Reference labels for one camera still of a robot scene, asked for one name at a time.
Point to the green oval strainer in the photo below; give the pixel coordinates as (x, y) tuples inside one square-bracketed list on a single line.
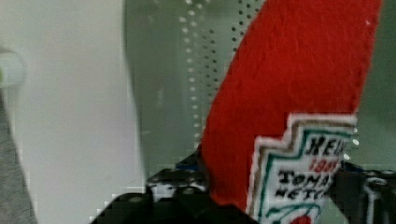
[(180, 51)]

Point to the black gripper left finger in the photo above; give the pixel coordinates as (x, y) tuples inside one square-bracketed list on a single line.
[(187, 175)]

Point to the green cup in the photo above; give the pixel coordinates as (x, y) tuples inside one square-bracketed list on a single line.
[(12, 70)]

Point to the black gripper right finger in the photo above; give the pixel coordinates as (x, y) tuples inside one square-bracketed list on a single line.
[(364, 196)]

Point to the red felt ketchup bottle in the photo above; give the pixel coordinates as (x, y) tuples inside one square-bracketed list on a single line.
[(285, 112)]

